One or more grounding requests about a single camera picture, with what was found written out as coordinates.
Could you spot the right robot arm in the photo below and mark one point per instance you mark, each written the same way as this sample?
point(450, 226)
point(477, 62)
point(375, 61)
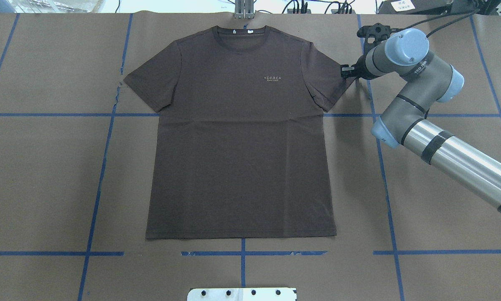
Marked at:
point(429, 79)

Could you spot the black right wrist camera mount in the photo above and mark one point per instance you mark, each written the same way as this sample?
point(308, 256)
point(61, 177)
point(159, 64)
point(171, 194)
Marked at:
point(374, 35)

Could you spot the white metal mounting plate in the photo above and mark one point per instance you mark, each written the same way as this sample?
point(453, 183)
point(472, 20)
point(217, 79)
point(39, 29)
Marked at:
point(243, 294)

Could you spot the aluminium profile post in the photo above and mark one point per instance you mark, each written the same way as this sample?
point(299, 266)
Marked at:
point(243, 9)

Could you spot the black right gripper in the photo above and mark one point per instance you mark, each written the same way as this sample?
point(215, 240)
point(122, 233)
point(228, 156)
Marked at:
point(359, 68)

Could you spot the dark brown t-shirt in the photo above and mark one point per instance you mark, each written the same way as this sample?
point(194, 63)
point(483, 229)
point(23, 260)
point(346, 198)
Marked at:
point(241, 149)

